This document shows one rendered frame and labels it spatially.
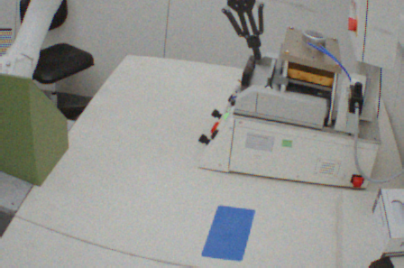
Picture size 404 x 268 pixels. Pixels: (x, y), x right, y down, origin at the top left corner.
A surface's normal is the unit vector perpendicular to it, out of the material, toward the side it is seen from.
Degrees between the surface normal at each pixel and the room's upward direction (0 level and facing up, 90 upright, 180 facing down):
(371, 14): 90
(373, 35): 90
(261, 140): 90
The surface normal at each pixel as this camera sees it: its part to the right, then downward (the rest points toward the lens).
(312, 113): -0.23, 0.43
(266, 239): 0.07, -0.88
